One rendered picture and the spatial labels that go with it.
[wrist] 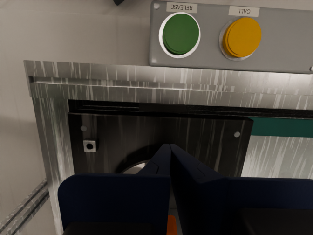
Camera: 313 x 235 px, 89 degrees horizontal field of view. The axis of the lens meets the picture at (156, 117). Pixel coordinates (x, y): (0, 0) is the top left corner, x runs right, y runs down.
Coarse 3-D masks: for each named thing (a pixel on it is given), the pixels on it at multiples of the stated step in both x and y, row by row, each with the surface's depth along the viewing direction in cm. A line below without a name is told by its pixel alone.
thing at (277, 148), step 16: (160, 112) 23; (192, 112) 23; (208, 112) 24; (224, 112) 24; (240, 112) 26; (256, 112) 26; (272, 112) 26; (288, 112) 27; (304, 112) 27; (256, 128) 23; (272, 128) 23; (288, 128) 23; (304, 128) 23; (256, 144) 28; (272, 144) 28; (288, 144) 28; (304, 144) 28; (256, 160) 29; (272, 160) 29; (288, 160) 29; (304, 160) 29; (256, 176) 29; (272, 176) 30; (288, 176) 30; (304, 176) 30
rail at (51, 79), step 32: (32, 64) 19; (64, 64) 19; (96, 64) 19; (32, 96) 20; (64, 96) 20; (96, 96) 20; (128, 96) 20; (160, 96) 20; (192, 96) 20; (224, 96) 21; (256, 96) 21; (288, 96) 21
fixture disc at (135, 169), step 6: (138, 156) 21; (144, 156) 21; (150, 156) 21; (126, 162) 22; (132, 162) 21; (138, 162) 20; (144, 162) 20; (120, 168) 22; (126, 168) 20; (132, 168) 20; (138, 168) 20; (174, 198) 21; (174, 204) 22
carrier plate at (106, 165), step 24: (72, 120) 20; (96, 120) 20; (120, 120) 20; (144, 120) 20; (168, 120) 20; (192, 120) 20; (216, 120) 20; (240, 120) 21; (72, 144) 21; (120, 144) 21; (144, 144) 21; (192, 144) 21; (216, 144) 21; (240, 144) 22; (96, 168) 22; (216, 168) 23; (240, 168) 23
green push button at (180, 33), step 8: (176, 16) 17; (184, 16) 17; (168, 24) 17; (176, 24) 17; (184, 24) 17; (192, 24) 17; (168, 32) 17; (176, 32) 17; (184, 32) 17; (192, 32) 17; (168, 40) 17; (176, 40) 17; (184, 40) 17; (192, 40) 17; (168, 48) 18; (176, 48) 18; (184, 48) 18
